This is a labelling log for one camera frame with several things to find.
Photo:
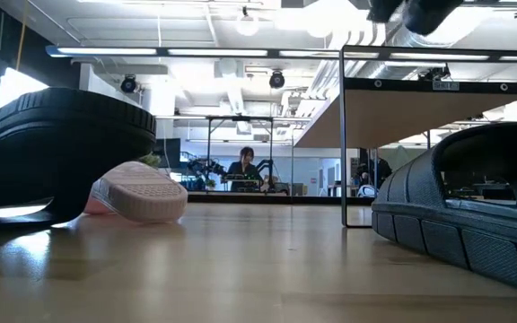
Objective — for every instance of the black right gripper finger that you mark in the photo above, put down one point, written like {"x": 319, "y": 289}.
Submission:
{"x": 382, "y": 10}
{"x": 429, "y": 15}

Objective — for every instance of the wooden shelf with black frame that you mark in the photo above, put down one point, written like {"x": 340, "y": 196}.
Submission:
{"x": 420, "y": 112}

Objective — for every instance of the pink foam slide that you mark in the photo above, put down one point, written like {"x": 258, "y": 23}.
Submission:
{"x": 146, "y": 193}

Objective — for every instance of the black slide with ribbed sole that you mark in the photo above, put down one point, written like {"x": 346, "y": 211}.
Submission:
{"x": 61, "y": 134}

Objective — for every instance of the round white pendant lamp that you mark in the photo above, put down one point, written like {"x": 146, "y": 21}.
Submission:
{"x": 247, "y": 24}

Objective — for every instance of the person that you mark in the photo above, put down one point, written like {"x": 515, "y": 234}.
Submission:
{"x": 242, "y": 172}

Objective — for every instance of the black monitor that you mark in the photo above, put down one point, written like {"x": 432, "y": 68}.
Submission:
{"x": 169, "y": 152}

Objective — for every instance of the green plant in patterned pot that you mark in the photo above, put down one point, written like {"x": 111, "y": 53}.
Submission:
{"x": 151, "y": 159}

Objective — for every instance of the long ceiling light strip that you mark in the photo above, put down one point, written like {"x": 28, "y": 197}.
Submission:
{"x": 106, "y": 51}

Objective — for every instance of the large bright window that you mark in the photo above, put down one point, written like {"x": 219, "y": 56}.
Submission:
{"x": 16, "y": 87}

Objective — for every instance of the silver ventilation duct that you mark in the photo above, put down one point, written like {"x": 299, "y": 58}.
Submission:
{"x": 474, "y": 31}

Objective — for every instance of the background black frame station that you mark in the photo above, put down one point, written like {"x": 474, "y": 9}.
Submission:
{"x": 240, "y": 118}

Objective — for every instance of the black aluminium table frame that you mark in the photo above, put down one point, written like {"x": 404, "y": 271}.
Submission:
{"x": 240, "y": 198}

